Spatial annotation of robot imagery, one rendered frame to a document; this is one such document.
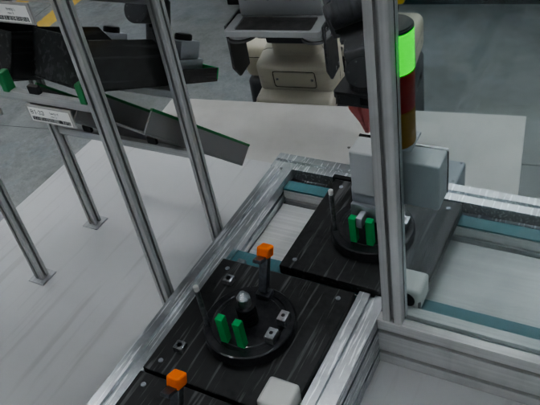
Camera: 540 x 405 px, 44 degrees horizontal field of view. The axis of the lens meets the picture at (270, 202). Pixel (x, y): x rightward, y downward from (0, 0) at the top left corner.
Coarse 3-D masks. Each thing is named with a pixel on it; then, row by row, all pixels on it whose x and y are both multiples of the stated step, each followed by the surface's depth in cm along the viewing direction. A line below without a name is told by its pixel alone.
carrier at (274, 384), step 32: (224, 288) 109; (256, 288) 106; (288, 288) 107; (320, 288) 106; (192, 320) 105; (224, 320) 96; (256, 320) 100; (288, 320) 99; (320, 320) 101; (160, 352) 101; (192, 352) 100; (224, 352) 97; (256, 352) 96; (288, 352) 98; (320, 352) 97; (192, 384) 96; (224, 384) 95; (256, 384) 94; (288, 384) 91
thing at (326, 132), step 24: (216, 120) 171; (240, 120) 169; (264, 120) 167; (288, 120) 166; (312, 120) 164; (336, 120) 163; (264, 144) 159; (288, 144) 158; (312, 144) 156; (336, 144) 155
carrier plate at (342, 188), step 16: (336, 192) 124; (320, 208) 121; (336, 208) 121; (320, 224) 118; (304, 240) 115; (320, 240) 115; (288, 256) 113; (304, 256) 112; (320, 256) 112; (336, 256) 111; (288, 272) 112; (304, 272) 110; (320, 272) 109; (336, 272) 108; (352, 272) 108; (368, 272) 107; (352, 288) 107; (368, 288) 105
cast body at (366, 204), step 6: (354, 198) 108; (360, 198) 107; (366, 198) 106; (372, 198) 106; (354, 204) 108; (360, 204) 107; (366, 204) 107; (372, 204) 106; (354, 210) 108; (360, 210) 108; (366, 210) 107; (372, 210) 106; (360, 216) 107; (366, 216) 108; (372, 216) 107; (360, 222) 106
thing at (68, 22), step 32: (64, 0) 82; (160, 0) 99; (64, 32) 85; (160, 32) 101; (96, 96) 90; (192, 128) 112; (64, 160) 134; (128, 160) 99; (192, 160) 116; (0, 192) 120; (128, 192) 101; (96, 224) 145; (32, 256) 130; (160, 256) 111; (160, 288) 115
